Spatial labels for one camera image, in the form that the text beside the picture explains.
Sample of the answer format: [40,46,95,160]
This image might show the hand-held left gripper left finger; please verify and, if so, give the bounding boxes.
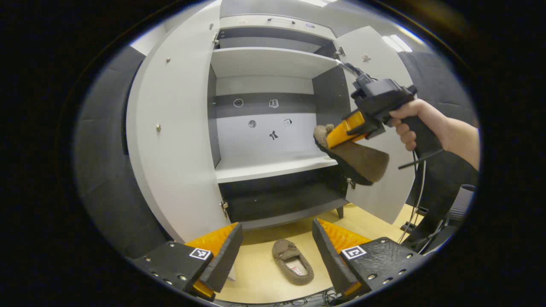
[132,222,244,301]

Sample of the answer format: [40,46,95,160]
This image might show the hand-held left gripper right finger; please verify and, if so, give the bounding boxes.
[312,218,427,299]

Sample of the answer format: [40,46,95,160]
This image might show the brown fuzzy shoe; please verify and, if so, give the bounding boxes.
[314,124,390,186]
[272,239,315,286]

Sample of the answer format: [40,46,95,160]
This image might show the grey shoe cabinet door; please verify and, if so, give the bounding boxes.
[333,26,416,224]
[126,0,239,282]

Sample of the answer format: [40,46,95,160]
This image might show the grey shoe cabinet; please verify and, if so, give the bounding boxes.
[207,15,354,231]

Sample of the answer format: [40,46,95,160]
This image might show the grey cabinet drawer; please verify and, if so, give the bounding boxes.
[220,15,335,40]

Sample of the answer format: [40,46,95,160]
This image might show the rectangular ceiling light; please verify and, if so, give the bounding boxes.
[382,34,413,52]

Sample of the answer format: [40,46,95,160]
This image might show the black backdrop cloth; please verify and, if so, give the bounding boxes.
[73,45,171,258]
[397,51,480,214]

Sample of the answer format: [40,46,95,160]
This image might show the black floor stand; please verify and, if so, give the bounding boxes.
[401,205,457,253]

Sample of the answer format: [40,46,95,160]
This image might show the black floor cables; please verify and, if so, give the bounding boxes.
[273,289,342,306]

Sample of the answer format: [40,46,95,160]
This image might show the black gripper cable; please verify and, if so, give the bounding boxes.
[398,148,445,243]

